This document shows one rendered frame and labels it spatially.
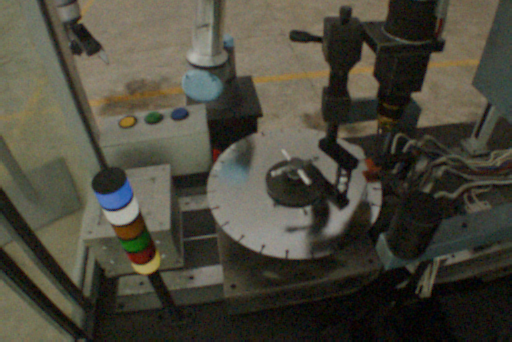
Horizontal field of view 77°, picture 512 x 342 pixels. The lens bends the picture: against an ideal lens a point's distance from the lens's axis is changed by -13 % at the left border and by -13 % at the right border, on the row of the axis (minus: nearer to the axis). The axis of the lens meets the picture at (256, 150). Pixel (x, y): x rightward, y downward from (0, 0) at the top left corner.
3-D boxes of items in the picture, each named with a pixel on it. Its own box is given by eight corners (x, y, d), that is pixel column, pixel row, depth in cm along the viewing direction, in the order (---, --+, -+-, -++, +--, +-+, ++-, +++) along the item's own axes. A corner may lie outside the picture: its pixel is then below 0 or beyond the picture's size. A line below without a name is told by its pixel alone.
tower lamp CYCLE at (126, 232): (112, 241, 47) (105, 228, 45) (115, 215, 50) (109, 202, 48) (144, 237, 47) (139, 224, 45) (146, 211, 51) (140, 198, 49)
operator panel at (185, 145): (115, 183, 98) (98, 143, 88) (119, 157, 106) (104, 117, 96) (214, 170, 101) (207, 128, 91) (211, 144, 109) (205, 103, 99)
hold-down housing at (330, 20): (320, 125, 62) (329, 14, 49) (316, 110, 65) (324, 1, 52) (351, 126, 62) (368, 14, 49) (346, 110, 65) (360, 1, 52)
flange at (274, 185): (300, 215, 64) (301, 206, 62) (253, 185, 69) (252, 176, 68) (335, 179, 70) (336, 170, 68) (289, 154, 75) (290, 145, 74)
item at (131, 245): (120, 254, 49) (113, 242, 47) (122, 228, 52) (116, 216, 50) (150, 250, 50) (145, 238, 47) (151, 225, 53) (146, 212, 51)
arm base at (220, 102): (199, 87, 132) (195, 64, 126) (240, 82, 134) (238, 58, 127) (200, 112, 121) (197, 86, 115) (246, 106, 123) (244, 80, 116)
